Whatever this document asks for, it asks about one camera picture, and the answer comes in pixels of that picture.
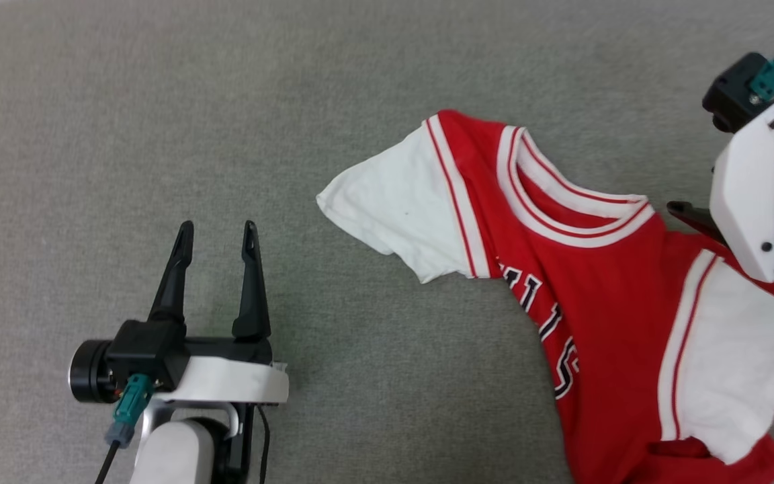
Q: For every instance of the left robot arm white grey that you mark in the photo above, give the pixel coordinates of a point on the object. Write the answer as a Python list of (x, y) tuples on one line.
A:
[(175, 450)]

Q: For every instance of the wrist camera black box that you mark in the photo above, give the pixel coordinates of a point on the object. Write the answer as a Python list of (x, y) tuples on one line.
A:
[(736, 94), (148, 353)]

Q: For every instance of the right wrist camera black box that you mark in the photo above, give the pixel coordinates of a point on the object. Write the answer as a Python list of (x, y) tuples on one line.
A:
[(736, 94)]

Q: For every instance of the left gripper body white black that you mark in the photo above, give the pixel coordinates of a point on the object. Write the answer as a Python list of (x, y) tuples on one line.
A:
[(232, 380)]

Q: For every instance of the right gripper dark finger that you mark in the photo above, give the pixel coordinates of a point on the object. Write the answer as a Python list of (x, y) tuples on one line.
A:
[(696, 216)]

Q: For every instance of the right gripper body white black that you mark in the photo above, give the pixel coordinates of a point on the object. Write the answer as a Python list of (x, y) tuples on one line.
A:
[(746, 202)]

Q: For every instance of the grey fabric sofa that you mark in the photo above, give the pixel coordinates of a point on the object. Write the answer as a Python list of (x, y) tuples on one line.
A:
[(158, 134)]

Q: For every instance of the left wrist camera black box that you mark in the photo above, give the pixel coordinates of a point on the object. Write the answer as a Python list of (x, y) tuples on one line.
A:
[(148, 353)]

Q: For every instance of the red white basketball jersey shirt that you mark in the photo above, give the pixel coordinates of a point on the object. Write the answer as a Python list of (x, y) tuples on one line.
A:
[(602, 302)]

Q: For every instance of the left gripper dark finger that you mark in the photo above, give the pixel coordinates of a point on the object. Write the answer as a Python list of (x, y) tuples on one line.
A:
[(173, 282), (252, 296)]

